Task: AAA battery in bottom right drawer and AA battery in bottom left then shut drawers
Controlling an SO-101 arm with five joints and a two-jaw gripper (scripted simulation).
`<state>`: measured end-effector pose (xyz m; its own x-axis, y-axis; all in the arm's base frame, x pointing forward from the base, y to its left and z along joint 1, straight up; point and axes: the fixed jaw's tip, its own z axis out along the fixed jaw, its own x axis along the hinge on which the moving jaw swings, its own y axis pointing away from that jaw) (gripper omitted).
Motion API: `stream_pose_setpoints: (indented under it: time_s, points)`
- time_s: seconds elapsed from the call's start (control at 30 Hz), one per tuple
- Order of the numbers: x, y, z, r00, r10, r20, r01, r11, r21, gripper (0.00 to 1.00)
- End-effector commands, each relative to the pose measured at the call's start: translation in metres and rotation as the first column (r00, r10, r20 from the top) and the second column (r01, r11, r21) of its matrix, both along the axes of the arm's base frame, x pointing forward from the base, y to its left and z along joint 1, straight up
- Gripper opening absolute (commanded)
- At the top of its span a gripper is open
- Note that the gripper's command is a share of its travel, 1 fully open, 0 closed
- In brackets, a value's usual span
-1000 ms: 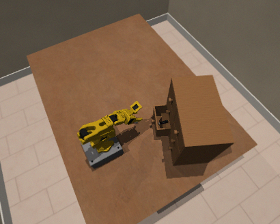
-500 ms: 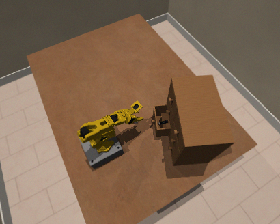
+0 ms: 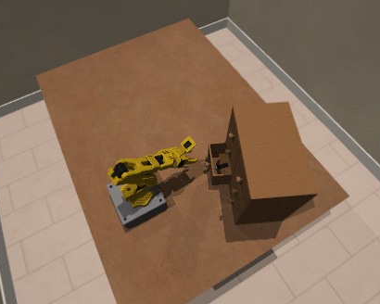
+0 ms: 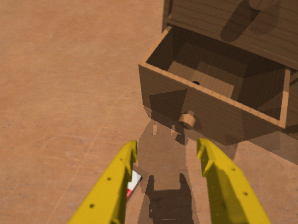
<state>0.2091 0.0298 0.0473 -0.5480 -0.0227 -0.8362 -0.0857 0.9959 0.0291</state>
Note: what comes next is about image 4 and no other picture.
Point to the red and white eraser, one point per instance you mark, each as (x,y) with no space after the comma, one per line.
(135,178)

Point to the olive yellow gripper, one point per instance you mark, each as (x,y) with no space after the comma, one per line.
(231,198)

